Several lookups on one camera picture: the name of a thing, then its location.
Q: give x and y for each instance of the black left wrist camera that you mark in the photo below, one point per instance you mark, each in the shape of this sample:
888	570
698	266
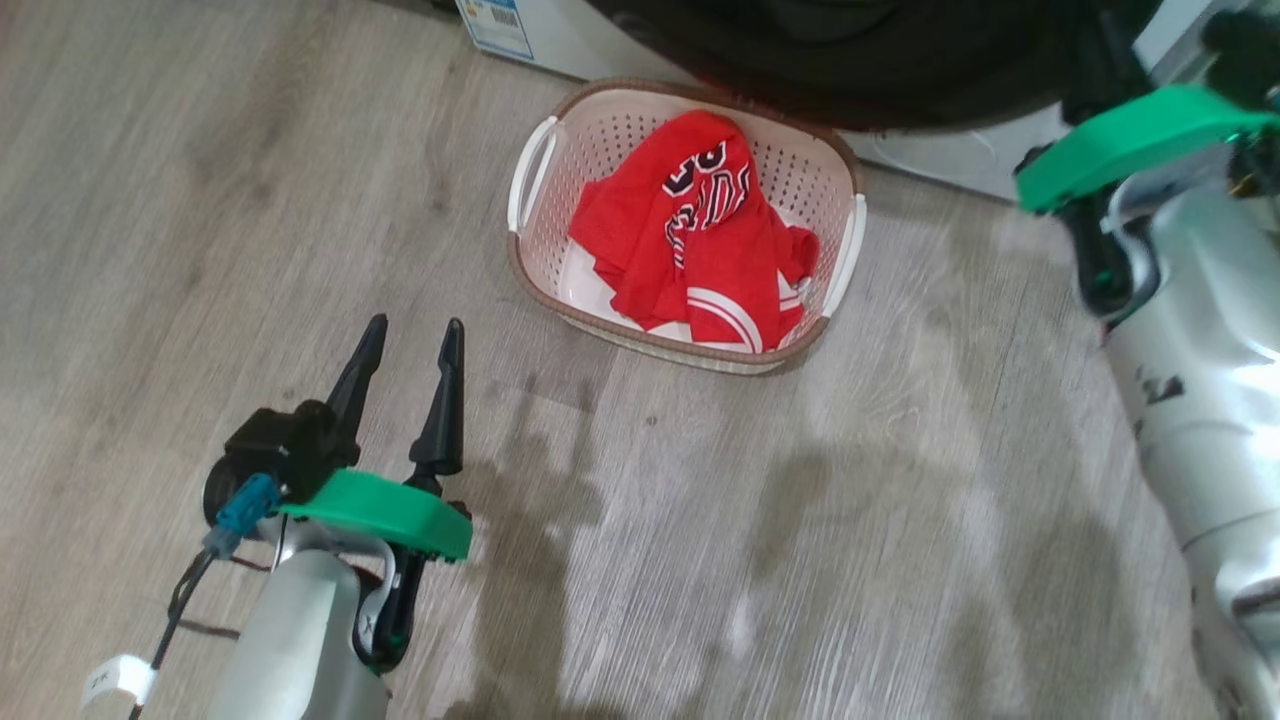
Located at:
285	445

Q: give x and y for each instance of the cream basket with brown rim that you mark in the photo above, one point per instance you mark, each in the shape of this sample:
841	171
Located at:
800	170

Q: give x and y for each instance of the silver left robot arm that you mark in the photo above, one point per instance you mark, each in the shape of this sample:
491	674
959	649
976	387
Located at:
300	640

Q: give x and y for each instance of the washing machine glass door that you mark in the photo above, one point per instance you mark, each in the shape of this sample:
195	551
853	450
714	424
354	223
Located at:
850	60

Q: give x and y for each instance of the blue energy label sticker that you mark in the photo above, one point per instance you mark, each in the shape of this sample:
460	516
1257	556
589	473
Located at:
497	25

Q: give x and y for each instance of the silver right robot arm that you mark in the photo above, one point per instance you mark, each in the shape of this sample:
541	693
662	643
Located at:
1200	400

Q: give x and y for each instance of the white front-load washing machine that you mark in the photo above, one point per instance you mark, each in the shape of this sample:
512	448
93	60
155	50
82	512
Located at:
580	40

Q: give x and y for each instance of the red jersey with black print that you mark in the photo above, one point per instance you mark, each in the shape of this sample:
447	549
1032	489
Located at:
640	230

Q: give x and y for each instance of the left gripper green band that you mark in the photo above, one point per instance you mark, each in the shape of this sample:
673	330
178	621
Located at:
390	510

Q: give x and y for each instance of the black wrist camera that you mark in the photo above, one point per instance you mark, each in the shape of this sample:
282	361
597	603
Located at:
285	445
1245	50

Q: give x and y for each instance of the round white filter cover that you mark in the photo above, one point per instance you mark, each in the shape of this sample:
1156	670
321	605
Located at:
940	160

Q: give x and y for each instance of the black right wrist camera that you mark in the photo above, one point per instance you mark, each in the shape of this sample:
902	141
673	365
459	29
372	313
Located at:
1245	50

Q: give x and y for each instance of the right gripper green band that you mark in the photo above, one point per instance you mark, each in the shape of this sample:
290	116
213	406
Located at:
1140	130

